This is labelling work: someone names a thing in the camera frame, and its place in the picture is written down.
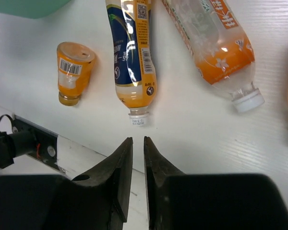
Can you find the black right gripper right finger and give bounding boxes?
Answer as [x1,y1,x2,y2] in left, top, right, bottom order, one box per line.
[144,137,288,230]

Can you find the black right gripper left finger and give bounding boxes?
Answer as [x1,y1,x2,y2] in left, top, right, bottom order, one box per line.
[0,138,133,230]

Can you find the green plastic bin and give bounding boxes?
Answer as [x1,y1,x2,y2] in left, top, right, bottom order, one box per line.
[0,0,70,19]

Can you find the blue label orange bottle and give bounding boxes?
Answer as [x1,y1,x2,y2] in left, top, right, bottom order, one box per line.
[106,0,157,126]

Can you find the small orange bottle left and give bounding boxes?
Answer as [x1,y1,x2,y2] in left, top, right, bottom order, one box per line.
[57,42,96,106]

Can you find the orange label clear bottle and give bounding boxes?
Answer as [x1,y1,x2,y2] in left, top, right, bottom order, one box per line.
[163,0,265,113]

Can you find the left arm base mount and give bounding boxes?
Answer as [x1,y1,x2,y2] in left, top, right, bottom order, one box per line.
[0,114,65,173]

